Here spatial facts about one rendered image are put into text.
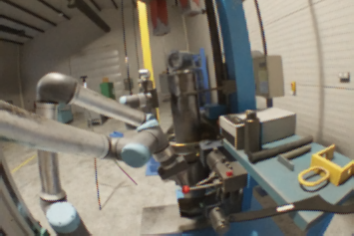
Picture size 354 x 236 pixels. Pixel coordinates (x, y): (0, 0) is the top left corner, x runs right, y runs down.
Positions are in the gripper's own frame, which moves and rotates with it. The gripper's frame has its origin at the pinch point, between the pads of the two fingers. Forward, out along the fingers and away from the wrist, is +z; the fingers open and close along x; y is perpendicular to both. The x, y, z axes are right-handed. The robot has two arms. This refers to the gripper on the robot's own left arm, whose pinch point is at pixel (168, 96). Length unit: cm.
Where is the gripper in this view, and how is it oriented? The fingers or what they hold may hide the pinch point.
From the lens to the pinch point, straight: 119.0
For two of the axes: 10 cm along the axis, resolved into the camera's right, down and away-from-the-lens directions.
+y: -4.5, -0.8, 8.9
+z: 8.8, -1.7, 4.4
